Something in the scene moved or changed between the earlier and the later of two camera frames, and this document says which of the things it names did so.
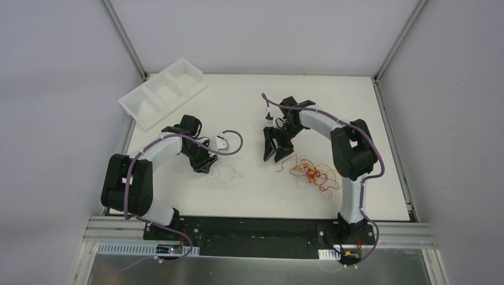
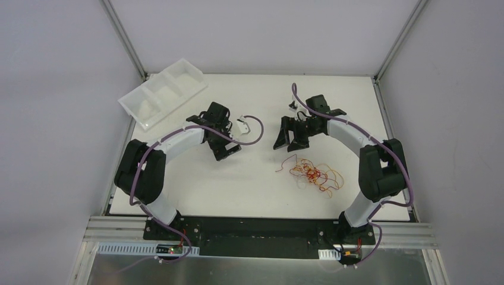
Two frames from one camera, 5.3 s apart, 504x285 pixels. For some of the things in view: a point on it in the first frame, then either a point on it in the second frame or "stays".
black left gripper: (202, 160) to (222, 146)
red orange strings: (319, 174) stays
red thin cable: (312, 174) stays
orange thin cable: (327, 179) stays
